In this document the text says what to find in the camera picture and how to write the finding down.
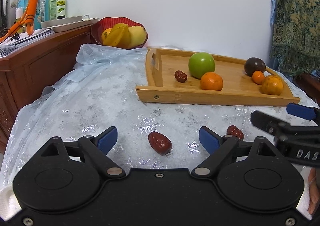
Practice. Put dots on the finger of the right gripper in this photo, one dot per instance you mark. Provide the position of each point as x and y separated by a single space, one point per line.
304 112
278 128

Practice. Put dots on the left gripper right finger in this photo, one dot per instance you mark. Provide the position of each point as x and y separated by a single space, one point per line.
253 176

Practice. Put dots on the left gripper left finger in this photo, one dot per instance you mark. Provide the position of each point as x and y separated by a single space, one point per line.
62 176

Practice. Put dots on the red jujube date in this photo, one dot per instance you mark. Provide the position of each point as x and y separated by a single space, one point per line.
160 143
180 76
236 132

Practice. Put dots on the small orange tangerine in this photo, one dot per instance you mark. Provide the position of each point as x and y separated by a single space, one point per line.
258 77

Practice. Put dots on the dark purple passion fruit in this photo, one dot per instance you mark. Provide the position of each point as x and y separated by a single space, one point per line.
254 64

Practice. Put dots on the person's right hand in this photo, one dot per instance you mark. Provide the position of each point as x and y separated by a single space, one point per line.
313 191

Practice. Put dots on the dark wooden side table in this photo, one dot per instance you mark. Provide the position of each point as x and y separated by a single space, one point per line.
310 85

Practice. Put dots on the large yellow orange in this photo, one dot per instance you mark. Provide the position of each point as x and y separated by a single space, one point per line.
272 85

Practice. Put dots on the white towel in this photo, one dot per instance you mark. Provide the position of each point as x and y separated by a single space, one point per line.
9 205

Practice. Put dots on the orange tangerine on tray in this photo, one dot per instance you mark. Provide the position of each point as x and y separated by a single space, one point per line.
211 81

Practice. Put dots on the green patterned fringed shawl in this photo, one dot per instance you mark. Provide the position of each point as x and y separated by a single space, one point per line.
295 42

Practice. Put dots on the green apple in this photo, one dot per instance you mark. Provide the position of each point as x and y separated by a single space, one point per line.
201 63

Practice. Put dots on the white snowflake tablecloth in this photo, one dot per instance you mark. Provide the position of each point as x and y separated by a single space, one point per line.
100 92

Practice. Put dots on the wooden bamboo tray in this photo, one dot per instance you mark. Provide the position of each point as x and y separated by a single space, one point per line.
238 88

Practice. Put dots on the brown wooden cabinet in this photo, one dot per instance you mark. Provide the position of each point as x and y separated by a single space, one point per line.
26 72

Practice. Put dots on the blue cloth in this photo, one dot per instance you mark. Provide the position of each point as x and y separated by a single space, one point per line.
273 11

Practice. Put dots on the stack of papers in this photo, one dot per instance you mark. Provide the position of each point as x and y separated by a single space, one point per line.
12 44

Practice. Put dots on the yellow mango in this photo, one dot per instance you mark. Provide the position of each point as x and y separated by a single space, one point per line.
138 36

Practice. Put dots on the orange fruit in bowl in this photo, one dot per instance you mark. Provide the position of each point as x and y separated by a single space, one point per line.
105 33

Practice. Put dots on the yellow starfruit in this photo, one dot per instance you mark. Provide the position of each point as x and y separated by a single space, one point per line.
119 36

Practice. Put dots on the red fruit bowl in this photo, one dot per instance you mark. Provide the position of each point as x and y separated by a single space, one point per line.
108 22

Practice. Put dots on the blue spray bottle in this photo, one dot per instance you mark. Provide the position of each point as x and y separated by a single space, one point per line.
37 17
44 10

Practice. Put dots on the pale green bottle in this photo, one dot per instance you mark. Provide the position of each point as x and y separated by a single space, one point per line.
52 8

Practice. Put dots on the green spray bottle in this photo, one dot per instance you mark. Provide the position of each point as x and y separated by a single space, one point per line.
60 9

